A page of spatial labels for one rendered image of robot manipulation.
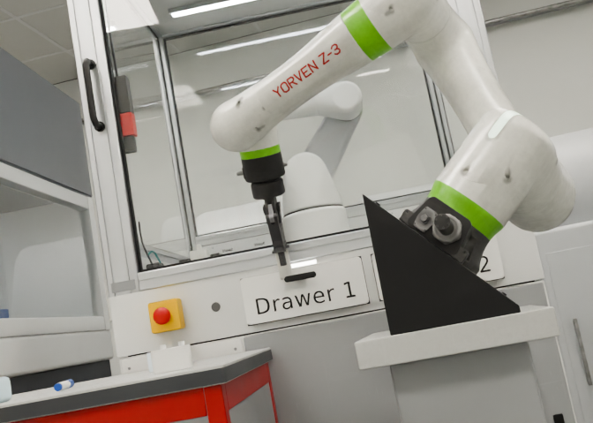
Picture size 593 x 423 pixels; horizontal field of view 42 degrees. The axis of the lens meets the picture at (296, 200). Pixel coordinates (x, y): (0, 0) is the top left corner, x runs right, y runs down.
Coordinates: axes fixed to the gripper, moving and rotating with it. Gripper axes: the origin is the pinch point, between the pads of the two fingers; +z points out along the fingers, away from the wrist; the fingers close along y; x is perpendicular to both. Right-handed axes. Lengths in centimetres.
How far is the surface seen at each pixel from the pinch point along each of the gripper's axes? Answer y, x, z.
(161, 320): 5.7, -29.8, 6.1
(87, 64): -19, -39, -54
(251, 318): 1.6, -9.9, 11.0
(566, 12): -337, 177, -36
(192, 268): -4.7, -22.2, -1.7
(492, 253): -0.1, 47.7, 6.5
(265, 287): -0.6, -5.6, 4.9
